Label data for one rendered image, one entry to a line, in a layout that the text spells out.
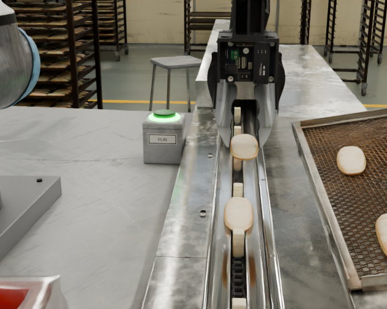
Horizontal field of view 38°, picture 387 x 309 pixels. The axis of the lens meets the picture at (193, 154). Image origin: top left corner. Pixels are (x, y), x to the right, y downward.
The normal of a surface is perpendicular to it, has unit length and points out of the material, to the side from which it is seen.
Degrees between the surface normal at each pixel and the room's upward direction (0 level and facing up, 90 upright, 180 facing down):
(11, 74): 87
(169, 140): 90
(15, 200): 2
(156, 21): 90
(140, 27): 90
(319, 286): 0
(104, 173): 0
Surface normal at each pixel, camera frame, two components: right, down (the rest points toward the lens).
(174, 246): 0.00, -0.95
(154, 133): -0.07, 0.32
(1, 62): 0.89, -0.28
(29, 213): 0.99, 0.04
